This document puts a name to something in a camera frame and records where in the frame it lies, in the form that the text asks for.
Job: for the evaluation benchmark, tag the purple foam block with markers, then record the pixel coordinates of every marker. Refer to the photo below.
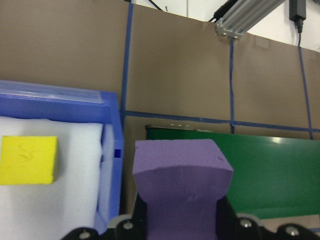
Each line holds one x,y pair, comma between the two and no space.
180,180

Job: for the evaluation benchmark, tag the yellow foam block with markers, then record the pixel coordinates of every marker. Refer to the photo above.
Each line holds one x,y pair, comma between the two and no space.
27,160

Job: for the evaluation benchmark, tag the green conveyor belt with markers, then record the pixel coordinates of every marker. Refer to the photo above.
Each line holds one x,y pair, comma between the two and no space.
275,175

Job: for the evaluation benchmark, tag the white foam pad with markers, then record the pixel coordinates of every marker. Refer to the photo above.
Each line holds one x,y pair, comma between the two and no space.
62,200

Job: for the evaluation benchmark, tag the blue plastic storage bin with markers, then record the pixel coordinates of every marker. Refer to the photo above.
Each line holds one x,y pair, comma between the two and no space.
115,130

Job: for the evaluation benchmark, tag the black power adapter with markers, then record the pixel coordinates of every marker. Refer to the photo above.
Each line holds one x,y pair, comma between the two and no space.
297,10

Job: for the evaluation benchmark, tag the aluminium extrusion post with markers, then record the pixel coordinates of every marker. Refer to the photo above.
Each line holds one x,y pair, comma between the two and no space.
240,17

